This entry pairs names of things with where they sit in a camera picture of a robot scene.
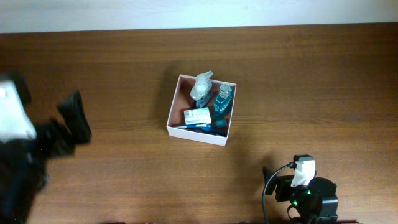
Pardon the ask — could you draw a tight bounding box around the blue disposable razor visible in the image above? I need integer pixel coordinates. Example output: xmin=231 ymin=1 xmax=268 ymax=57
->
xmin=194 ymin=127 xmax=228 ymax=137

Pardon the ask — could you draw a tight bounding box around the teal mouthwash bottle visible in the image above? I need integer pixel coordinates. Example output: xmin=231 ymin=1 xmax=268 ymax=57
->
xmin=213 ymin=84 xmax=233 ymax=120

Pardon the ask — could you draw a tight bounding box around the blue white toothbrush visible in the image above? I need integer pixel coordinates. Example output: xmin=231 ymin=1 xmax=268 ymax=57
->
xmin=176 ymin=119 xmax=228 ymax=129

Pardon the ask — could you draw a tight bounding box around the green white soap box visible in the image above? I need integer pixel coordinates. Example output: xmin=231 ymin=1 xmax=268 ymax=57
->
xmin=183 ymin=107 xmax=211 ymax=125

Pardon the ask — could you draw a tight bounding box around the clear pump soap bottle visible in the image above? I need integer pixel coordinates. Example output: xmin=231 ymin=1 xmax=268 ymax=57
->
xmin=190 ymin=71 xmax=213 ymax=108

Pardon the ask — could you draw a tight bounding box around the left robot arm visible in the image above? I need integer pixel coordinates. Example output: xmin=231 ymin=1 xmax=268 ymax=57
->
xmin=1 ymin=72 xmax=91 ymax=223

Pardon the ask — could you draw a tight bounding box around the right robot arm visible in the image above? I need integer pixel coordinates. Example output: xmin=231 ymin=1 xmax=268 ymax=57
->
xmin=262 ymin=165 xmax=338 ymax=224

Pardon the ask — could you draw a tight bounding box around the white cardboard box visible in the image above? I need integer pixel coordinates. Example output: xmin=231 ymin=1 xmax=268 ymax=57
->
xmin=166 ymin=74 xmax=237 ymax=146

